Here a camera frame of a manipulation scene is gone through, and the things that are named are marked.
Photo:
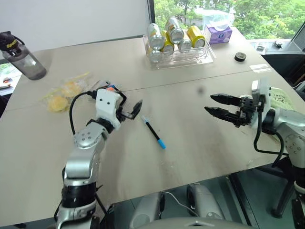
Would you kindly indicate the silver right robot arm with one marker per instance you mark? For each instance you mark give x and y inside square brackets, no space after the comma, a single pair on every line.
[295,133]

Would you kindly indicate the clear plastic bag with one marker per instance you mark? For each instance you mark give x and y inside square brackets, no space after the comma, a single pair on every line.
[216,16]

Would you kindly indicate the yellow drink can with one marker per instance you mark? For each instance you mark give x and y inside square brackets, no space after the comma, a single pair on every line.
[167,43]
[196,35]

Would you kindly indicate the black pen with blue cap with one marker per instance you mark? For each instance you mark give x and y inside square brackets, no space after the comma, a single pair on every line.
[153,132]

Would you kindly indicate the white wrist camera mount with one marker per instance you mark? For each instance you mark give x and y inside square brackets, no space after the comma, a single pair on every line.
[107,105]
[263,88]

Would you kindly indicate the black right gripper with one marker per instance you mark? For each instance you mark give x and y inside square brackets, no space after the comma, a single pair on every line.
[247,111]

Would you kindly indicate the clear bag of yellow snacks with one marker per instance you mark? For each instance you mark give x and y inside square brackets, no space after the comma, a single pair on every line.
[64,93]

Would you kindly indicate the grey robot torso edge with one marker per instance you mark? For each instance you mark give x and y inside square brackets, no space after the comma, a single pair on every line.
[195,224]

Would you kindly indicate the small blue orange item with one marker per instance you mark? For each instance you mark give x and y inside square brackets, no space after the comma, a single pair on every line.
[112,87]

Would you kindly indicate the dark window frame post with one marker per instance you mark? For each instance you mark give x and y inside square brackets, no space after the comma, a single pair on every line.
[150,14]

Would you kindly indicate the small black round lid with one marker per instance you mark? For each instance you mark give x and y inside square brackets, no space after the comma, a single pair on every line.
[240,57]

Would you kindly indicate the purple tissue box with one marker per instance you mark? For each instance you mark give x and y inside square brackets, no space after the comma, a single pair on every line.
[218,34]

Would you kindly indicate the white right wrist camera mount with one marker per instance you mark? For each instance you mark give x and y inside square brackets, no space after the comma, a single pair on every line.
[263,88]

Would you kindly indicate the grey water bottle black lid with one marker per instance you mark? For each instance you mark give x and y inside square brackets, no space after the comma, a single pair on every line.
[26,64]

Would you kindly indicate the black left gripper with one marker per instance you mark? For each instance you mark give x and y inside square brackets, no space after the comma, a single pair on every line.
[125,115]

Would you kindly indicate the black chair backrest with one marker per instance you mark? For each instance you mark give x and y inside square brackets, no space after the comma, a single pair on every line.
[286,64]

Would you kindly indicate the clear plastic can tray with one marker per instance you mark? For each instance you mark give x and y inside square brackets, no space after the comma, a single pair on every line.
[186,59]

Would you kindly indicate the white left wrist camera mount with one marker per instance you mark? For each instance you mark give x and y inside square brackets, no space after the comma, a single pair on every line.
[107,105]

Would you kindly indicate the grey rounded robot leg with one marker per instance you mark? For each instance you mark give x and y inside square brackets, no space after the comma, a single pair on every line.
[147,210]
[205,201]

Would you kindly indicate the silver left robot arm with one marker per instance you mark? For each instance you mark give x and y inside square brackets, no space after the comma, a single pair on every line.
[79,164]

